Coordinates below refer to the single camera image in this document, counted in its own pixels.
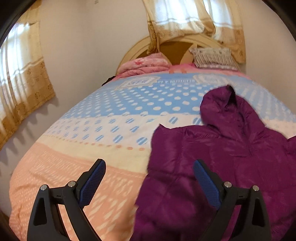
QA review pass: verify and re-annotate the purple puffer jacket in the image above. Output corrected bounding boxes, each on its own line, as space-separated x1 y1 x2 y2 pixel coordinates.
131 85 295 240

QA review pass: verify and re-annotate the striped grey pillow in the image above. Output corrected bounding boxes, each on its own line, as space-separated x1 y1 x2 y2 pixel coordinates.
189 48 239 71

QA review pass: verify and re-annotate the pink folded blanket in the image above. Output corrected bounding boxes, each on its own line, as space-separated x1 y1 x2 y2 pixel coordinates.
116 53 172 78

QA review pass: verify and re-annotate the beige curtain behind bed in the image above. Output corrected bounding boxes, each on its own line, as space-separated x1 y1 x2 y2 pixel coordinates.
143 0 246 64

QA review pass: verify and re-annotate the beige curtain left wall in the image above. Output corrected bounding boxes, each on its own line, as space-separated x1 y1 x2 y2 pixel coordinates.
1 1 56 146

